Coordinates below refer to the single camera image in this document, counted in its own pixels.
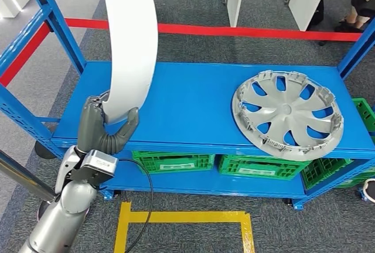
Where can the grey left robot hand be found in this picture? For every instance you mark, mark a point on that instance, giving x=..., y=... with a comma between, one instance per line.
x=90, y=127

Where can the white curved body panel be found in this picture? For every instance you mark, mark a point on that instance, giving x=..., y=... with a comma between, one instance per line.
x=131, y=49

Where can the blue metal shelf rack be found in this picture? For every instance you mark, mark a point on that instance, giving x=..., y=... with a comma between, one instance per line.
x=190, y=100

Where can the black round base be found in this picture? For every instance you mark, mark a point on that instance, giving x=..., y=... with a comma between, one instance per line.
x=44, y=151

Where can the chrome stanchion with round base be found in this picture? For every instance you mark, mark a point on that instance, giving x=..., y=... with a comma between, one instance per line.
x=23, y=177

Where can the green plastic crate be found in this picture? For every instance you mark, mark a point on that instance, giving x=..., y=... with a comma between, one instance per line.
x=257, y=168
x=364, y=113
x=176, y=162
x=321, y=171

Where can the silver plastic hubcap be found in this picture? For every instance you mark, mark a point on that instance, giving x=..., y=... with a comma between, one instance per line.
x=285, y=109

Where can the white rounded object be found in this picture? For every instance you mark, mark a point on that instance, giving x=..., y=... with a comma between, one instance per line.
x=370, y=189

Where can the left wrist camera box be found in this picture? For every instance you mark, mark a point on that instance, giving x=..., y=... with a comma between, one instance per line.
x=96, y=162

